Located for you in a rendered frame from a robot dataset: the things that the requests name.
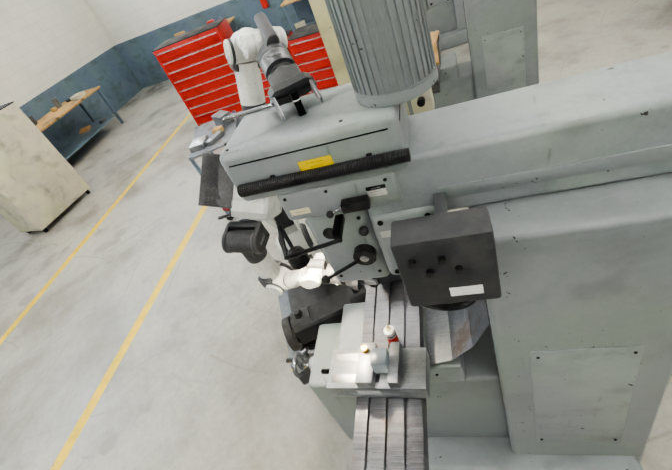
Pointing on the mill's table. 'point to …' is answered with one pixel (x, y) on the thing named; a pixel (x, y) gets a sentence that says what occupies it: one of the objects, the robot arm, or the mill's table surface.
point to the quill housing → (321, 226)
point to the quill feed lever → (365, 254)
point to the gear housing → (307, 203)
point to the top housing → (313, 139)
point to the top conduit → (325, 172)
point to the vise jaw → (365, 378)
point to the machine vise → (416, 365)
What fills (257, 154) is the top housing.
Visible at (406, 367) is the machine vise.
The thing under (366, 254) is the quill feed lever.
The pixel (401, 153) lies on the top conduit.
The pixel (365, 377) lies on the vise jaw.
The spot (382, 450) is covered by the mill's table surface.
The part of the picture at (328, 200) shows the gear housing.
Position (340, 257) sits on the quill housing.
